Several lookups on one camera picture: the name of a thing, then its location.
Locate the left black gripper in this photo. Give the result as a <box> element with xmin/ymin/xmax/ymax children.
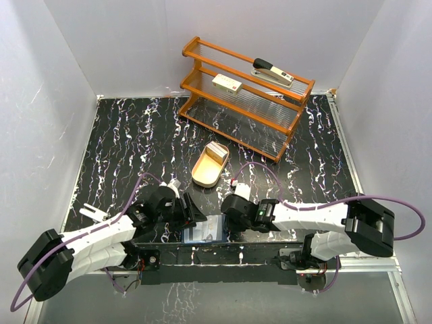
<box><xmin>155</xmin><ymin>192</ymin><xmax>207</xmax><ymax>230</ymax></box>

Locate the white VIP credit card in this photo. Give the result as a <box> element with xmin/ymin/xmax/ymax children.
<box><xmin>186</xmin><ymin>217</ymin><xmax>218</xmax><ymax>242</ymax></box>

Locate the blue card holder wallet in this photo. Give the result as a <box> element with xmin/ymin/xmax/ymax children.
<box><xmin>182</xmin><ymin>214</ymin><xmax>227</xmax><ymax>244</ymax></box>

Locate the stack of credit cards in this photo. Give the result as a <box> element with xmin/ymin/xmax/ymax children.
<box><xmin>206</xmin><ymin>142</ymin><xmax>228</xmax><ymax>165</ymax></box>

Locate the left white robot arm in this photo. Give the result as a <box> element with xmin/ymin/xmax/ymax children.
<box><xmin>17</xmin><ymin>186</ymin><xmax>207</xmax><ymax>302</ymax></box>

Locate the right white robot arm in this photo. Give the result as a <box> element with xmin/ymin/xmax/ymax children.
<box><xmin>221</xmin><ymin>194</ymin><xmax>394</xmax><ymax>269</ymax></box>

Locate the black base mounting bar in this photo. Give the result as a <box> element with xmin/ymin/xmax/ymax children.
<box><xmin>136</xmin><ymin>242</ymin><xmax>342</xmax><ymax>286</ymax></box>

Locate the orange wooden three-tier rack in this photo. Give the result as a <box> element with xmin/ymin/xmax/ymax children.
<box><xmin>179</xmin><ymin>36</ymin><xmax>315</xmax><ymax>162</ymax></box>

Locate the white staples box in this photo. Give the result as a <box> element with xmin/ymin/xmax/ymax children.
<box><xmin>212</xmin><ymin>74</ymin><xmax>243</xmax><ymax>96</ymax></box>

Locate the black and beige stapler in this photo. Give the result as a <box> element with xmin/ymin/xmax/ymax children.
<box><xmin>251</xmin><ymin>58</ymin><xmax>294</xmax><ymax>88</ymax></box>

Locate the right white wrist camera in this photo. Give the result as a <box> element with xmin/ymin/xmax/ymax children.
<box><xmin>231</xmin><ymin>179</ymin><xmax>250</xmax><ymax>200</ymax></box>

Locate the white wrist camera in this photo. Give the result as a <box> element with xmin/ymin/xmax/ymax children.
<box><xmin>231</xmin><ymin>179</ymin><xmax>250</xmax><ymax>200</ymax></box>
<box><xmin>161</xmin><ymin>179</ymin><xmax>181</xmax><ymax>198</ymax></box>

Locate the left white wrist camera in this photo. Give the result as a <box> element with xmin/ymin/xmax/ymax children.
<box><xmin>161</xmin><ymin>179</ymin><xmax>181</xmax><ymax>198</ymax></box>

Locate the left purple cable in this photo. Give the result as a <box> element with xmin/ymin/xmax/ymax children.
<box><xmin>9</xmin><ymin>172</ymin><xmax>163</xmax><ymax>313</ymax></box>

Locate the aluminium frame rail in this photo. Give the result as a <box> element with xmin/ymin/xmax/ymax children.
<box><xmin>326</xmin><ymin>92</ymin><xmax>416</xmax><ymax>323</ymax></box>

